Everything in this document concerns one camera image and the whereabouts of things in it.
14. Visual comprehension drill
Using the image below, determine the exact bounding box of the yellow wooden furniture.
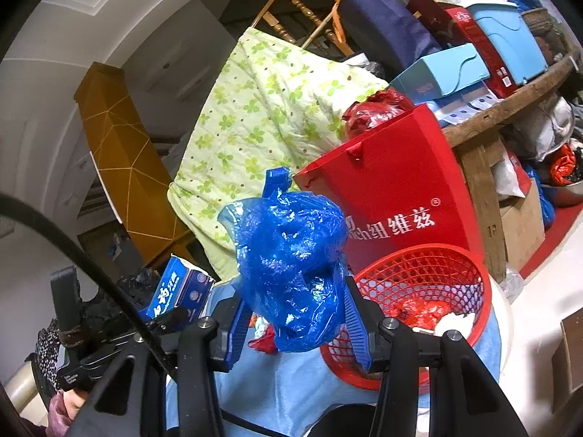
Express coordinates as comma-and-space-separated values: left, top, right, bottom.
74, 62, 195, 267

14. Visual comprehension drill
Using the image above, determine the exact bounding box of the navy blue cushion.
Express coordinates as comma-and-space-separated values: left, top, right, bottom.
339, 0, 442, 81

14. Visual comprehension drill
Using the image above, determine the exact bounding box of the green floral quilt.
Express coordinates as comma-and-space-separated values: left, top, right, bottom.
167, 28, 387, 281

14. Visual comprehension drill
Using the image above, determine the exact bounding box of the person's left hand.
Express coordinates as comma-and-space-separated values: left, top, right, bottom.
62, 389, 88, 420

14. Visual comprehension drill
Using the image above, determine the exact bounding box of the wooden chair frame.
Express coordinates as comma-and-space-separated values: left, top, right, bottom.
251, 0, 355, 60

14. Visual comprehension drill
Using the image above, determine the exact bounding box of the red gift box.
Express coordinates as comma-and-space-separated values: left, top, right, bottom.
444, 5, 518, 99

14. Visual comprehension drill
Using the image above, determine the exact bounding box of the blue plastic bag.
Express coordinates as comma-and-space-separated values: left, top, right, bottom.
218, 167, 348, 352

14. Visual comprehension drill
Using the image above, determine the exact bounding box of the blue bed blanket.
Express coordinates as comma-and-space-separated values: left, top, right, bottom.
166, 276, 502, 437

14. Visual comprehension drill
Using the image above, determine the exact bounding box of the red plastic bag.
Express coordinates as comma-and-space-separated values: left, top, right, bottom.
388, 298, 451, 331

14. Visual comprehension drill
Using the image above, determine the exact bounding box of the red mesh trash basket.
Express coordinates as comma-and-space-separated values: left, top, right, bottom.
320, 244, 492, 391

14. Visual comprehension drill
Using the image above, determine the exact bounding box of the light blue storage box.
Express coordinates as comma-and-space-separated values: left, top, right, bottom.
466, 2, 547, 85

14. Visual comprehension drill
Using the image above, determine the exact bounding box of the light blue flat box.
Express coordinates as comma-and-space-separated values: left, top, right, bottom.
389, 43, 490, 105

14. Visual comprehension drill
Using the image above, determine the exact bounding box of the dark clothes pile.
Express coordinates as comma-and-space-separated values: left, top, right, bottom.
27, 268, 160, 406

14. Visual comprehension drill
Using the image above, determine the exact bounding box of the red white crumpled bag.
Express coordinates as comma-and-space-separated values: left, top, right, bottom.
434, 313, 475, 339

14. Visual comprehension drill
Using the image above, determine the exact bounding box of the red paper shopping bag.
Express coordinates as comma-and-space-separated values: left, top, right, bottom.
293, 105, 484, 272

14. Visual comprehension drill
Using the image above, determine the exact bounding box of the wooden table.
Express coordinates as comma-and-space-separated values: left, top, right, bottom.
443, 48, 582, 282

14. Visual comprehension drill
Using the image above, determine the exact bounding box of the cardboard box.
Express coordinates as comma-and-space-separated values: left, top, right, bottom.
500, 181, 545, 270

